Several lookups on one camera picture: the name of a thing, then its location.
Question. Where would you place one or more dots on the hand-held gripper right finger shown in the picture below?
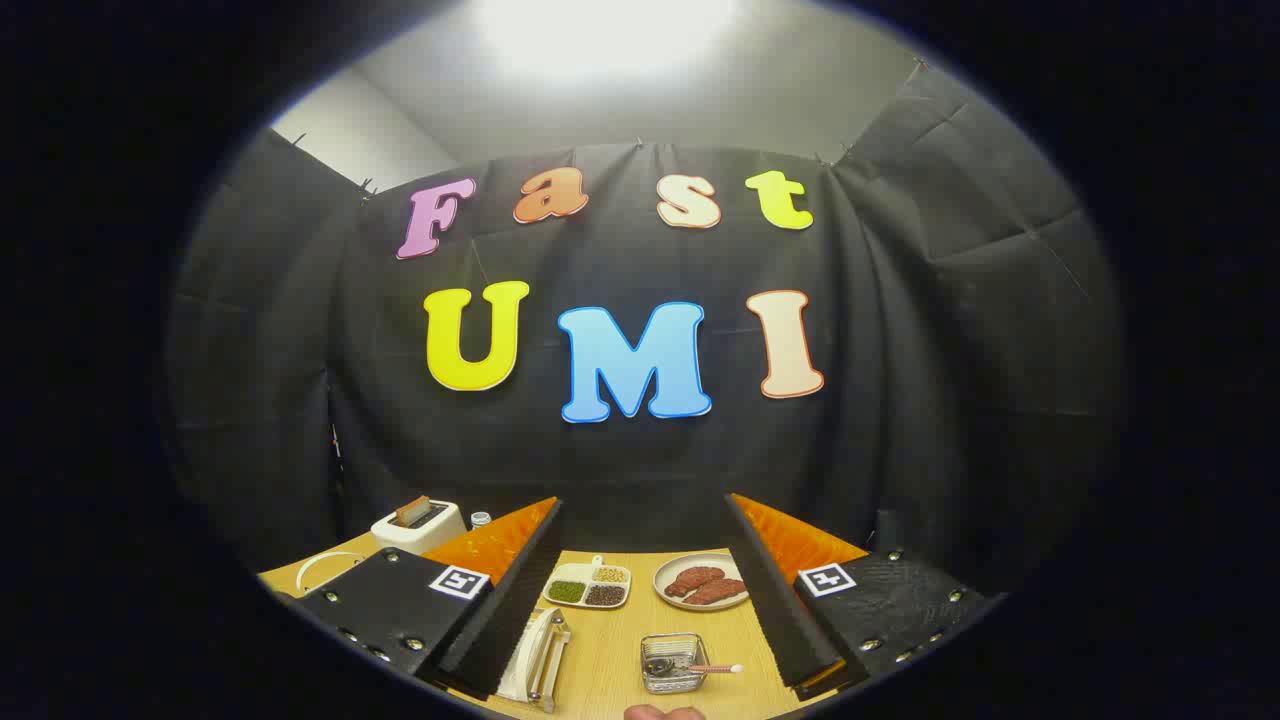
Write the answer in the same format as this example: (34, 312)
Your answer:
(775, 600)

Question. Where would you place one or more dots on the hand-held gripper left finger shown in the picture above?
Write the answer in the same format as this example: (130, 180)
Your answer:
(520, 590)

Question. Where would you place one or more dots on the white plate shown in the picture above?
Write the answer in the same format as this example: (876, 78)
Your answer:
(524, 660)

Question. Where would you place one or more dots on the white sectioned dish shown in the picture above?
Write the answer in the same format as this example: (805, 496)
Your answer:
(578, 573)

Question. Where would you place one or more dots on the beige plate with meat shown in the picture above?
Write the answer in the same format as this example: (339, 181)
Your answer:
(672, 570)

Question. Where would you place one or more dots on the green beans pile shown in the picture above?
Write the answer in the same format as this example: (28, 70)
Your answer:
(566, 592)

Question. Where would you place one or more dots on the red meat slice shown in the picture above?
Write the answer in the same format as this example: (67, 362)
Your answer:
(695, 579)
(718, 593)

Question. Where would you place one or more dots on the dark beans pile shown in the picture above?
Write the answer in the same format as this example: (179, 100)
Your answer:
(605, 596)

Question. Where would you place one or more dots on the yellowish beans pile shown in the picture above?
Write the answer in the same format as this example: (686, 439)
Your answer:
(610, 575)

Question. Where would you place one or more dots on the white toaster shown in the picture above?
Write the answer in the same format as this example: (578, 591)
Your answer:
(440, 525)

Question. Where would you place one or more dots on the brown bread slice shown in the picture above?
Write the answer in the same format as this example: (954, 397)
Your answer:
(411, 511)

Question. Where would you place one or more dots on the black backdrop cloth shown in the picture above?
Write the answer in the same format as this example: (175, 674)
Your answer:
(900, 350)

